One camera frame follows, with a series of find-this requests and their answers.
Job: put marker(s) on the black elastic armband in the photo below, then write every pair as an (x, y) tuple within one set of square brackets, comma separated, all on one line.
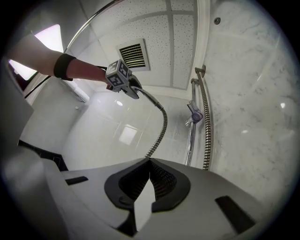
[(63, 66)]

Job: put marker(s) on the chrome shower slide rail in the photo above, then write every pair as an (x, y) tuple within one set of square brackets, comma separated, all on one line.
[(191, 140)]

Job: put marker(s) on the chrome oval wall fitting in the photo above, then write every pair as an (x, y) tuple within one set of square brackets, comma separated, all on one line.
[(217, 20)]

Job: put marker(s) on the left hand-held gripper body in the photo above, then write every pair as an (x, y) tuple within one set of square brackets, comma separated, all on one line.
[(117, 76)]

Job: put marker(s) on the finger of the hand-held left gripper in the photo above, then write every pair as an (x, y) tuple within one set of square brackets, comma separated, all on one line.
[(131, 92), (137, 80)]

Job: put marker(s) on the ceiling vent grille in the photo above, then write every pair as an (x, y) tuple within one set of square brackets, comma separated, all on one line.
[(133, 56)]

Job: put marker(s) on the curved shower curtain rod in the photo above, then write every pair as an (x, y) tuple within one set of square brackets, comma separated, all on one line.
[(79, 32)]

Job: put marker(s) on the shower hose holder bracket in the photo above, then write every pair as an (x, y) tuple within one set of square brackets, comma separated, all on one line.
[(195, 116)]

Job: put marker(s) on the person's left forearm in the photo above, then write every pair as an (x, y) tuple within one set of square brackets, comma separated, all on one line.
[(89, 71)]

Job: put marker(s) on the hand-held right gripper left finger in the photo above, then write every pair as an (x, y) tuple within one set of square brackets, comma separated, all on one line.
[(126, 185)]

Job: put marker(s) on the bright rectangular light panel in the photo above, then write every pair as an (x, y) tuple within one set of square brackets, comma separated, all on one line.
[(50, 38)]

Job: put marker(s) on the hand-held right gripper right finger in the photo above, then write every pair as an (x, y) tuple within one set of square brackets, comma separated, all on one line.
[(171, 187)]

